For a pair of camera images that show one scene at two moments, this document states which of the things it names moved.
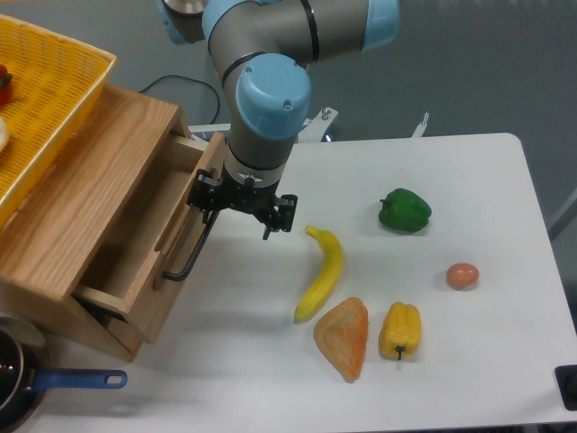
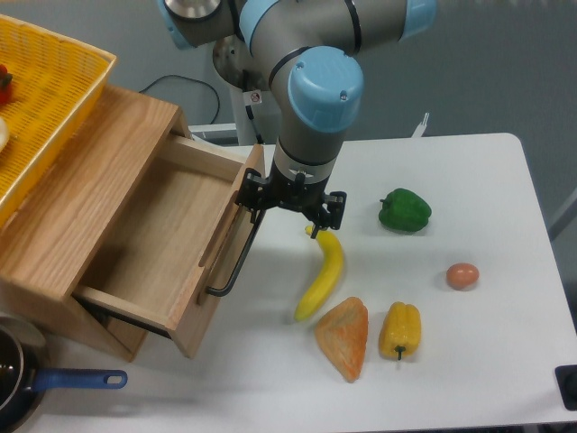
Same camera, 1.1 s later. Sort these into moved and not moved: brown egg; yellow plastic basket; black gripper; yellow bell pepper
Moved: black gripper
Not moved: yellow bell pepper; yellow plastic basket; brown egg
